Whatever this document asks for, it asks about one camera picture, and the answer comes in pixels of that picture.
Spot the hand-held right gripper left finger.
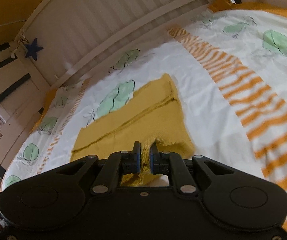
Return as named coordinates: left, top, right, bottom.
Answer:
left=56, top=142, right=142, bottom=196

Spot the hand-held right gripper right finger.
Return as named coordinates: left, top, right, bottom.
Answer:
left=150, top=142, right=235, bottom=195

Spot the mustard yellow knit sweater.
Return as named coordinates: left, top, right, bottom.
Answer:
left=70, top=73, right=196, bottom=187

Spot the white leaf-print duvet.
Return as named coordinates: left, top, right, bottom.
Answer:
left=2, top=9, right=287, bottom=240

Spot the blue star decoration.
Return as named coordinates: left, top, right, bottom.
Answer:
left=25, top=38, right=44, bottom=61

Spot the wooden bed frame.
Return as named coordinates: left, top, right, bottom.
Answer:
left=0, top=0, right=241, bottom=190

